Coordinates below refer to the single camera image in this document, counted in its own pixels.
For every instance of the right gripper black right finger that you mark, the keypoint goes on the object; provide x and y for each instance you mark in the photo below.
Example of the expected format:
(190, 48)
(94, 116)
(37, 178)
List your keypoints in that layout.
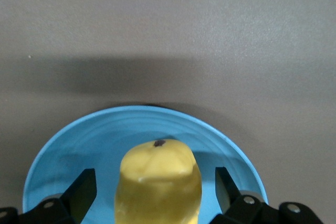
(227, 195)

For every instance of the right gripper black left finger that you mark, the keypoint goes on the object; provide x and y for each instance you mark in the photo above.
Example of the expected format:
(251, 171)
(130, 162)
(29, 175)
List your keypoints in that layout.
(81, 195)

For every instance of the yellow peeled potato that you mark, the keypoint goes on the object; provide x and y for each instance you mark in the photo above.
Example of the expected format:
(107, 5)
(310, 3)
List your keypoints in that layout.
(157, 182)

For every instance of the round blue plate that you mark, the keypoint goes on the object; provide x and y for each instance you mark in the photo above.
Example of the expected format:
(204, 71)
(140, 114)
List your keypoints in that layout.
(99, 140)

